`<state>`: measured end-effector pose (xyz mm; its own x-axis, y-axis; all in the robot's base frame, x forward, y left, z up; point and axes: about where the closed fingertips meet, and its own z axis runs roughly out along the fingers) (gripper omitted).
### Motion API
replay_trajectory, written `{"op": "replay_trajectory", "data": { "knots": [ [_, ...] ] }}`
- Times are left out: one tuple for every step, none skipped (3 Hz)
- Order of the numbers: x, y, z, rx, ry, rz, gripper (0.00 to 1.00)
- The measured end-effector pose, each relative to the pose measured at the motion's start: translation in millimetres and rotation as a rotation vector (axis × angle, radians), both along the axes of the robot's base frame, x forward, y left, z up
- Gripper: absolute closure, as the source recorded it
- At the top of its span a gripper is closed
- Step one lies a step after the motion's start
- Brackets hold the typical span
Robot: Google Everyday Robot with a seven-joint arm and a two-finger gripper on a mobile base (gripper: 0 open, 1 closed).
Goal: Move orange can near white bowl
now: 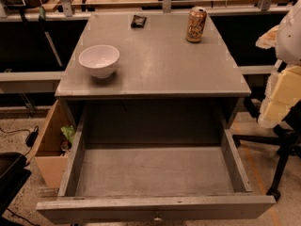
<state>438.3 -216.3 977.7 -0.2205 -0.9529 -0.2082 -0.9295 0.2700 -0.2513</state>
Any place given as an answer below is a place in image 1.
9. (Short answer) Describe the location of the white bowl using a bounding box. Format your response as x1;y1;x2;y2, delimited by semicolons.
78;45;119;79

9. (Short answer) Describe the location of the dark snack packet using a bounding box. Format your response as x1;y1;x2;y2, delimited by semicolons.
131;15;147;28

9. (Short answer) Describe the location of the green crumpled bag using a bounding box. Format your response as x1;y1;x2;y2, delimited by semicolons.
61;125;75;144

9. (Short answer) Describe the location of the black office chair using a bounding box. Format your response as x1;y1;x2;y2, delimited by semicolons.
232;102;301;201

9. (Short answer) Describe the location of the black bin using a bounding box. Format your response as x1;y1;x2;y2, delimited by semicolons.
0;152;31;215

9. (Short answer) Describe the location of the open grey drawer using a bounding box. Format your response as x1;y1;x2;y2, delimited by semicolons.
37;108;275;224

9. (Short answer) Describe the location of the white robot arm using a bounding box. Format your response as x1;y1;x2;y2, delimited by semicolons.
256;0;301;128

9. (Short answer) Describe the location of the black power adapter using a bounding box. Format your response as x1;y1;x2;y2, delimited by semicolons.
25;126;39;147

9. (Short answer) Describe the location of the orange soda can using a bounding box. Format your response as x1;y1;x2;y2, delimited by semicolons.
186;7;207;42

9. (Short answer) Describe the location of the grey cabinet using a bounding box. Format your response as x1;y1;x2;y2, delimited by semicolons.
55;13;250;147

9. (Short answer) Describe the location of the cardboard box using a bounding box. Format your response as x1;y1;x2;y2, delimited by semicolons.
35;101;73;188

